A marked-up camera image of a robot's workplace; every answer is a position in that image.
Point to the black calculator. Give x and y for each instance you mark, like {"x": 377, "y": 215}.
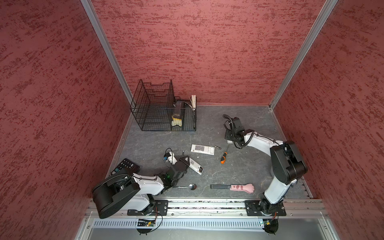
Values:
{"x": 126, "y": 163}

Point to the yellow black item in rack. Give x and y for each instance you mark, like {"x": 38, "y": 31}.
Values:
{"x": 178, "y": 114}

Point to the black wire rack organizer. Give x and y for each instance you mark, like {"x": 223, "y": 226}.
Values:
{"x": 152, "y": 107}

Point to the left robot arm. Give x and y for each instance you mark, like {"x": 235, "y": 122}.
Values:
{"x": 129, "y": 191}

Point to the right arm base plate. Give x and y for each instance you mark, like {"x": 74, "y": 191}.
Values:
{"x": 262, "y": 208}

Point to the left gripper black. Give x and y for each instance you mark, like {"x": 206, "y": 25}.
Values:
{"x": 186, "y": 162}

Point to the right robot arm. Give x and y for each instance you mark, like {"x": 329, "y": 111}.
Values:
{"x": 287, "y": 162}

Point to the orange black screwdriver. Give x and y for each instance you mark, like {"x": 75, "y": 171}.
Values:
{"x": 224, "y": 156}

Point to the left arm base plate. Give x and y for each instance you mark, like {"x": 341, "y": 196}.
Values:
{"x": 158, "y": 207}

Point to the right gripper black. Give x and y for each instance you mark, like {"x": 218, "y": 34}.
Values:
{"x": 227, "y": 137}

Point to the long white remote control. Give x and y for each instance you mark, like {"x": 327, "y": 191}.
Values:
{"x": 203, "y": 149}

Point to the wooden sticks in rack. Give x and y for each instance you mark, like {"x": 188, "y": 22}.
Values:
{"x": 194, "y": 101}

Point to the pink cat paw tool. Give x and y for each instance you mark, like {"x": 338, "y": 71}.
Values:
{"x": 248, "y": 188}

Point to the metal spoon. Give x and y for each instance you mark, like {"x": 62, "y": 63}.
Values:
{"x": 191, "y": 187}

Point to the small white AC remote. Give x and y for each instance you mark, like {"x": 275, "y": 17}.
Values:
{"x": 195, "y": 166}

